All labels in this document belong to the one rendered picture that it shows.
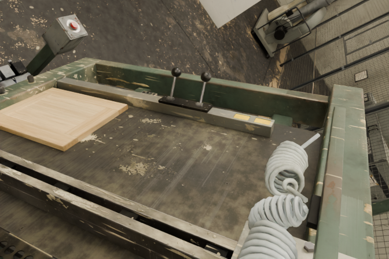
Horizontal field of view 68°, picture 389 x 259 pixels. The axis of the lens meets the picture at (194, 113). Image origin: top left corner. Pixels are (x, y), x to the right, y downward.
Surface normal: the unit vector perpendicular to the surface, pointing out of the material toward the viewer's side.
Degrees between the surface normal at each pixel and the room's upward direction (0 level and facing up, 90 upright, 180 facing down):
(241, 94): 90
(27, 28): 0
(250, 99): 90
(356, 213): 55
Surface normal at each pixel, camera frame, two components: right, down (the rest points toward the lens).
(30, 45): 0.73, -0.34
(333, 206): -0.01, -0.88
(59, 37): -0.44, 0.43
